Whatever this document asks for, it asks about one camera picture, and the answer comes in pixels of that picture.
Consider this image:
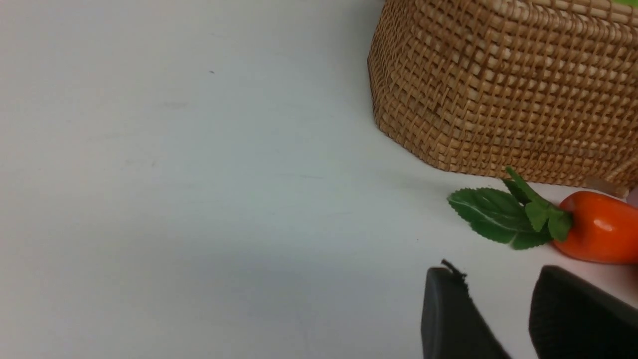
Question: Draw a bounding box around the woven rattan basket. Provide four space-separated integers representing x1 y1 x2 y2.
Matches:
367 0 638 188

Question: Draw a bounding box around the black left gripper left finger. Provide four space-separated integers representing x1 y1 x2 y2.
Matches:
421 259 510 359

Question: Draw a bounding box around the orange carrot with green leaves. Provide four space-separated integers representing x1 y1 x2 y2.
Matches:
447 167 637 264

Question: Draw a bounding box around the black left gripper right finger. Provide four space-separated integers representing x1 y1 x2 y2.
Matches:
529 265 638 359

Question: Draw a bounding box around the pink foam cube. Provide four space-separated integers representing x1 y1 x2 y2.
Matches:
625 186 638 207

